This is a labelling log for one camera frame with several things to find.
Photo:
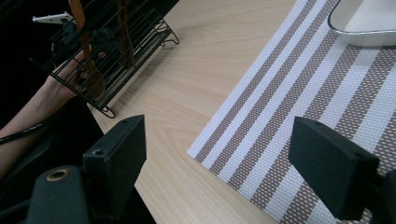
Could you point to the white square plate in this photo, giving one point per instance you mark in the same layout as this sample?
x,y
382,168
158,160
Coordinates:
x,y
367,38

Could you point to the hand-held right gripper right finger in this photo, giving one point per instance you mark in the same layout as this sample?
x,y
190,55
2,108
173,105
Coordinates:
x,y
330,168

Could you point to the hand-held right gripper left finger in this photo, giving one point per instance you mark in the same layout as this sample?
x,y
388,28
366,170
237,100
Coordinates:
x,y
124,149

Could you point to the striped woven placemat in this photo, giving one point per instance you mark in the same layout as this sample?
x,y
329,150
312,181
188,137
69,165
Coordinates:
x,y
280,109

